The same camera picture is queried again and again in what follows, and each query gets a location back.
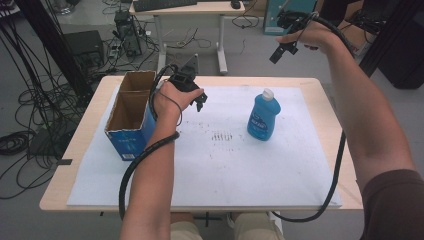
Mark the dark cabinet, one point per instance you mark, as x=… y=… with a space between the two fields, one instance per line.
x=403 y=60

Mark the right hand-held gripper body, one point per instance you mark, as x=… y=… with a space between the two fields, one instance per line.
x=293 y=19

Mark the person's left hand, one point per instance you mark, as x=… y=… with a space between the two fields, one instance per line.
x=168 y=100

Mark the black computer mouse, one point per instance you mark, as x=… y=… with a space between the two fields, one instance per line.
x=235 y=4

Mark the white power strip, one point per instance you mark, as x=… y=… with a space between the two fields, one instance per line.
x=114 y=50

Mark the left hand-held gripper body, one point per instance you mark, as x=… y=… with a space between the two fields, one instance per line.
x=182 y=80

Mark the blue cardboard box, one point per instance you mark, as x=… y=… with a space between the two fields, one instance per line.
x=131 y=140

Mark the teal carton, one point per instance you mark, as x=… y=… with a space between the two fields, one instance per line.
x=271 y=20

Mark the dark floor plate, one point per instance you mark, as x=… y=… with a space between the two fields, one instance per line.
x=50 y=141

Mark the blue detergent bottle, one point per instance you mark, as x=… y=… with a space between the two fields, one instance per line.
x=263 y=116

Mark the brown cardboard box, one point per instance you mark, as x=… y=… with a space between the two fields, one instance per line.
x=355 y=38

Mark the black square case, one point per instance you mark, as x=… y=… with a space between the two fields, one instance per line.
x=83 y=46

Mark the white shoe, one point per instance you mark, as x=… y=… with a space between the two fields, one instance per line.
x=231 y=220

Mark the white table mat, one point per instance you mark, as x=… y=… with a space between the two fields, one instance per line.
x=233 y=173

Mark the white-legged wooden desk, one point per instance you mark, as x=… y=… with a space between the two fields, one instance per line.
x=186 y=8

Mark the black slanted metal post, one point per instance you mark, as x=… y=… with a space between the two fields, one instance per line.
x=380 y=46

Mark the black keyboard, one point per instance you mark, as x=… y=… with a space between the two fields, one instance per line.
x=163 y=4

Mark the white table leg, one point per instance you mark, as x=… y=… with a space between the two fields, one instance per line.
x=276 y=221

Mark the black tape strip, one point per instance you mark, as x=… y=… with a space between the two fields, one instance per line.
x=64 y=162

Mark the person's right hand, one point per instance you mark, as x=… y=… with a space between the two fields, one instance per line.
x=315 y=36

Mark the beige trousers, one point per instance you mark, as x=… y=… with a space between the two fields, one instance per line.
x=256 y=230

